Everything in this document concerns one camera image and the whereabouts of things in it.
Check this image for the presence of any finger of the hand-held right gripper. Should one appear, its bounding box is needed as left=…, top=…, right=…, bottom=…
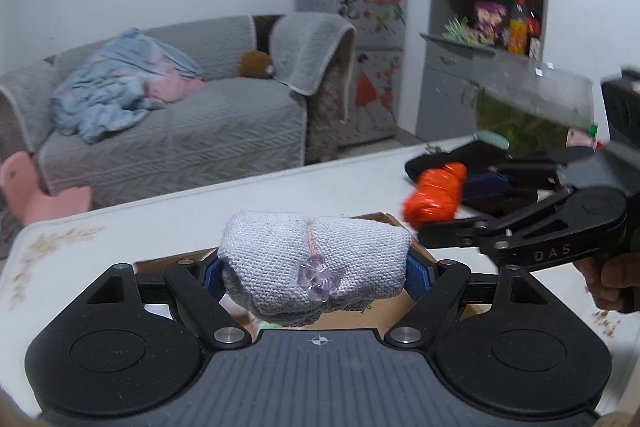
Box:
left=462, top=159, right=568, bottom=204
left=417, top=189, right=581, bottom=253

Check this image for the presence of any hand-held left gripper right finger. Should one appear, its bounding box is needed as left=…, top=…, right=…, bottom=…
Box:
left=382, top=254, right=551, bottom=350

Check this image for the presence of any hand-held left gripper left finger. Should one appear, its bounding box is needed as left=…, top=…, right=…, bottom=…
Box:
left=87, top=259, right=253, bottom=350

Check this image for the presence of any orange sock bundle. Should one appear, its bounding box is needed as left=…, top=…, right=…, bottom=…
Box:
left=401, top=162, right=468, bottom=232

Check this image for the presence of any shallow brown cardboard box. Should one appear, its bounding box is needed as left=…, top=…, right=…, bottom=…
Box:
left=134, top=212, right=503, bottom=343

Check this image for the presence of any grey knit sock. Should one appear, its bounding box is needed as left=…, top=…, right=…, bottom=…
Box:
left=216, top=209, right=412, bottom=328

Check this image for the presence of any person's right hand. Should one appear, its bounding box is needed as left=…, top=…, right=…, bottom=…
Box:
left=574, top=251, right=640, bottom=310

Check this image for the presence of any black knit cloth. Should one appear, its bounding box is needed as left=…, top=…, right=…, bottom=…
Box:
left=404, top=139, right=541, bottom=215

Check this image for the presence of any pink packet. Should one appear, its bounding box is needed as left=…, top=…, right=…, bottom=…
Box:
left=566, top=129, right=598, bottom=152

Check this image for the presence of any clear fish tank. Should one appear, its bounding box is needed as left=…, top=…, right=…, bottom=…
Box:
left=462, top=54, right=608, bottom=158

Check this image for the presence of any grey shelf cabinet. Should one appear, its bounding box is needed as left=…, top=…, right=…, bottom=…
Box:
left=415, top=0, right=556, bottom=142

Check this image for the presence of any grey sofa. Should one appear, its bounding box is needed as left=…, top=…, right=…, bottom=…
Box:
left=0, top=13, right=357, bottom=210

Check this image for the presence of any orange drink bottle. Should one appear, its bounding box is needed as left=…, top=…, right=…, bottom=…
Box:
left=508, top=0, right=531, bottom=56

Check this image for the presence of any green white spiky ornament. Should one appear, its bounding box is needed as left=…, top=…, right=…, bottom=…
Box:
left=442, top=18, right=485, bottom=46

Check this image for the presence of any purple snack bag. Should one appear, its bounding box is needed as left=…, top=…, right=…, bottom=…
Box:
left=473, top=2, right=508, bottom=45

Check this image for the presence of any pink cloth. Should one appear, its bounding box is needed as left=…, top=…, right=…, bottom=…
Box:
left=145, top=59, right=206, bottom=104

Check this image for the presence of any pink plastic stool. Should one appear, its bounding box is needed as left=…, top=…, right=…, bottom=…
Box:
left=0, top=150, right=93, bottom=233

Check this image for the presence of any light blue blanket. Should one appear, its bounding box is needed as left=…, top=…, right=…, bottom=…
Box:
left=50, top=27, right=206, bottom=144

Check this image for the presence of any brown plush toy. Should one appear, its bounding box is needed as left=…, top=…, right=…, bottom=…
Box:
left=239, top=50, right=276, bottom=80

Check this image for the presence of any grey knitted sofa throw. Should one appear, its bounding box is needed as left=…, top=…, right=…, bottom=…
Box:
left=270, top=13, right=357, bottom=96

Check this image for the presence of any refrigerator with flower stickers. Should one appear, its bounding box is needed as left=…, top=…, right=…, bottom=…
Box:
left=295, top=0, right=408, bottom=150

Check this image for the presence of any pale green plastic handle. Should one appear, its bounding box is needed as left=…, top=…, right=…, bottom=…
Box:
left=472, top=130, right=511, bottom=149

